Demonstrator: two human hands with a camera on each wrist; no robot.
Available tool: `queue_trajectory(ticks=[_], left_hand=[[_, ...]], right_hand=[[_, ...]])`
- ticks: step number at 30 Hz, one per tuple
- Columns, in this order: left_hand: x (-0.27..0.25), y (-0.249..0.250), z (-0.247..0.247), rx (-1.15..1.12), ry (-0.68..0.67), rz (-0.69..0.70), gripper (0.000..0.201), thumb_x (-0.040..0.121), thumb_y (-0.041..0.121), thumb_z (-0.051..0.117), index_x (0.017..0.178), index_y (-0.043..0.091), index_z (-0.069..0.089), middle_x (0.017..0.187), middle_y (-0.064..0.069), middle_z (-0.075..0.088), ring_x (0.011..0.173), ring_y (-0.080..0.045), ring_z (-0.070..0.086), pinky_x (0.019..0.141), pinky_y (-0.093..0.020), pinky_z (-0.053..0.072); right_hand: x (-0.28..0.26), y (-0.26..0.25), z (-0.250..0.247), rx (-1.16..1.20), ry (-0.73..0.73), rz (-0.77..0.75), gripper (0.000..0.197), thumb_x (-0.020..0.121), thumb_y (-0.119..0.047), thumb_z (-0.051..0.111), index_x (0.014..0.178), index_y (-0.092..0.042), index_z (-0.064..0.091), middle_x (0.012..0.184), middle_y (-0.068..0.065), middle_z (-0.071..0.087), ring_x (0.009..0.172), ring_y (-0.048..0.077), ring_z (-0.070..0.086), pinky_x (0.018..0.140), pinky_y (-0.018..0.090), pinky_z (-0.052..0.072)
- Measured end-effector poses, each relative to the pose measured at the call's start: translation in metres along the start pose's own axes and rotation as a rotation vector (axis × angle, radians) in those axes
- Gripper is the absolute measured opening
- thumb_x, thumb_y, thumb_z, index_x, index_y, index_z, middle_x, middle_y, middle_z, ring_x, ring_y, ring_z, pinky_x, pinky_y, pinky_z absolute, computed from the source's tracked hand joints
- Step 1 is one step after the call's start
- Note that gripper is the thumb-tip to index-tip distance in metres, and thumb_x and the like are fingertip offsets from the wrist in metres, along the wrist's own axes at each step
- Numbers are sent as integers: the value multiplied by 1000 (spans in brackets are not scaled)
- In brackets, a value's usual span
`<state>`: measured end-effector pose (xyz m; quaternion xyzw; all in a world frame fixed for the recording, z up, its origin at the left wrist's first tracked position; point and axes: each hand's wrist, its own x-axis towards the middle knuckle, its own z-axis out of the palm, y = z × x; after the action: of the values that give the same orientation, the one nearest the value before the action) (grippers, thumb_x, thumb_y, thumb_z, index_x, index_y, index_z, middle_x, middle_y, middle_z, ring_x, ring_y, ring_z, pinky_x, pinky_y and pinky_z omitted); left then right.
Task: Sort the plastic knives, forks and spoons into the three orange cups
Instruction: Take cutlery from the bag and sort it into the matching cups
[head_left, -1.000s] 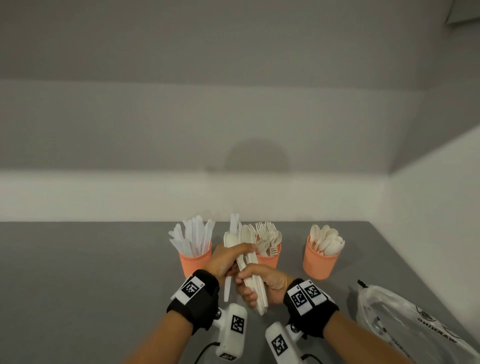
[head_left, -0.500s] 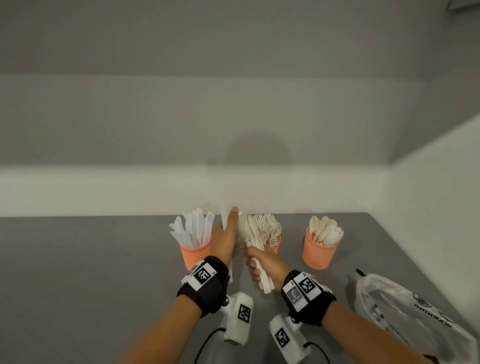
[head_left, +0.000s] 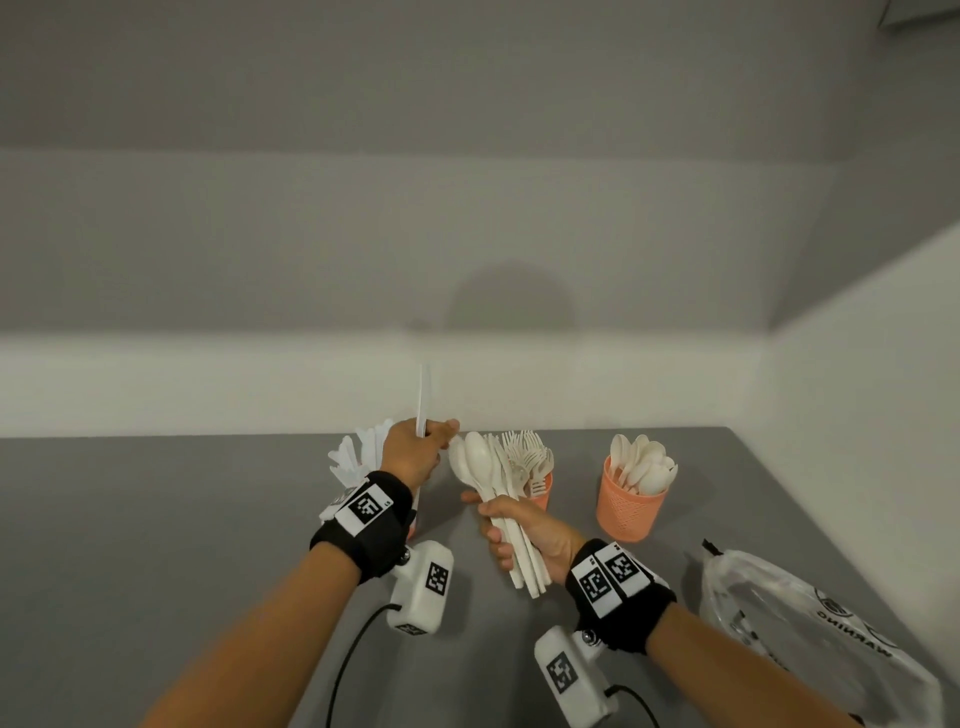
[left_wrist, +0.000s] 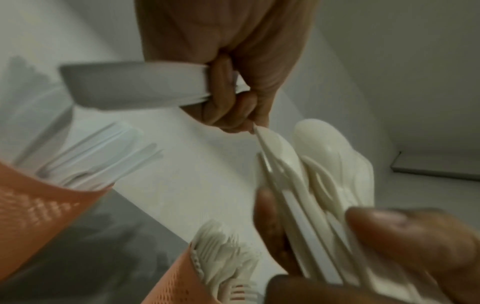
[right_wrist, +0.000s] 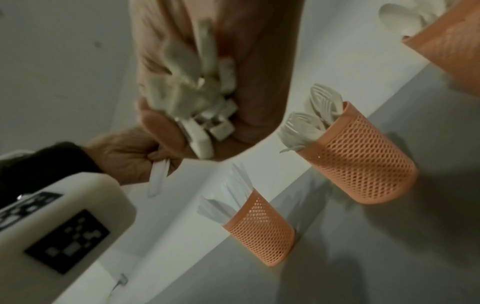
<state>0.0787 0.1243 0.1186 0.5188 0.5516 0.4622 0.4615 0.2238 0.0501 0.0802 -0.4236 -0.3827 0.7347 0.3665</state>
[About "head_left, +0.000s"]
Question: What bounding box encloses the person's left hand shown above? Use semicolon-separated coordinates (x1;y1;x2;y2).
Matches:
378;417;460;496

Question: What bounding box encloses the person's right hand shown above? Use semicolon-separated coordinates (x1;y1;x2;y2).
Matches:
461;491;588;586

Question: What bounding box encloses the bunch of white plastic knives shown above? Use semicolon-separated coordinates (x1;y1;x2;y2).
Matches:
327;418;395;489

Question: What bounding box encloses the white plastic knife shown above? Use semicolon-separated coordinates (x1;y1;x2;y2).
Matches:
410;363;435;526

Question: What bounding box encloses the bunch of white plastic cutlery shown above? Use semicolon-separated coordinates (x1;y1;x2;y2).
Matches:
448;431;553;600

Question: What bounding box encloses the bunch of white plastic forks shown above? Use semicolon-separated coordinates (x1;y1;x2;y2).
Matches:
500;429;556;498

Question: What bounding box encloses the bunch of white plastic spoons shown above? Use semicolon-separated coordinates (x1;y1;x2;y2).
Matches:
608;433;679;498

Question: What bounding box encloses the clear plastic zip bag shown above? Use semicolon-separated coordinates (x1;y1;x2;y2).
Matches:
698;538;945;728

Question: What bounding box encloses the person's right forearm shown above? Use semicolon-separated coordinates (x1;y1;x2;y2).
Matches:
644;603;864;728

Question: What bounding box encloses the person's left forearm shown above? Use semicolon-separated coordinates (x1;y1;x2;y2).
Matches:
138;541;363;728

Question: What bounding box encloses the black wrist strap with markers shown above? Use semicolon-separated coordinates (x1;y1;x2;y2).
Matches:
309;470;418;585
563;538;678;655

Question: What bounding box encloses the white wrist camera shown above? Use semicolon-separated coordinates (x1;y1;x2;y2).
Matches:
533;626;620;728

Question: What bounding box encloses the black cable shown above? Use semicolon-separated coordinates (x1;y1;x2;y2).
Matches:
603;683;661;728
326;603;403;728

